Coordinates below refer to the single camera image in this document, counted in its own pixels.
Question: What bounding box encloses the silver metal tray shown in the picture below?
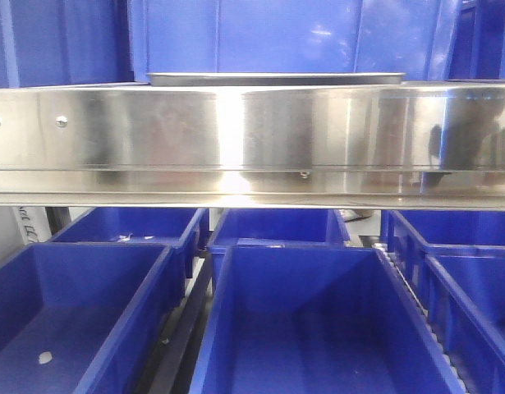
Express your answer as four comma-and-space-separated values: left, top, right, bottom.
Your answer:
147, 72, 406, 87

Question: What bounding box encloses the lower blue bin rear centre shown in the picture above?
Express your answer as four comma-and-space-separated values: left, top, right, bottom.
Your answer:
207, 208, 351, 286

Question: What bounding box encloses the lower blue bin rear left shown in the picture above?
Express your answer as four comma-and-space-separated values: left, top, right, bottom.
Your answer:
48, 207, 210, 280

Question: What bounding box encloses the lower blue bin rear right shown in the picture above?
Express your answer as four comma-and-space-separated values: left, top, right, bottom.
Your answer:
382, 210, 505, 304

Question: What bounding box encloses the stainless steel front rail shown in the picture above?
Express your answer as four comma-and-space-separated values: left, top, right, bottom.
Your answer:
0, 82, 505, 210

